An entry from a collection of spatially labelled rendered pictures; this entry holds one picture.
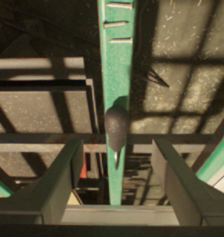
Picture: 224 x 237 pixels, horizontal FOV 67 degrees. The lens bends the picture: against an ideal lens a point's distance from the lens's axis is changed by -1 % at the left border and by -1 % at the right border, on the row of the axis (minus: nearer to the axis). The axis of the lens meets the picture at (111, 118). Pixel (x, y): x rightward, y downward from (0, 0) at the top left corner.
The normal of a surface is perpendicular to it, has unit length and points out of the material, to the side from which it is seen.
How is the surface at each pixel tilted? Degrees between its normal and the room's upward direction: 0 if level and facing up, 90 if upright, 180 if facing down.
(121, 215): 90
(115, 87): 0
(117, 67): 0
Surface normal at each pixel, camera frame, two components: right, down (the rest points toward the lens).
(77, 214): 0.01, -0.70
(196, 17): -0.01, 0.72
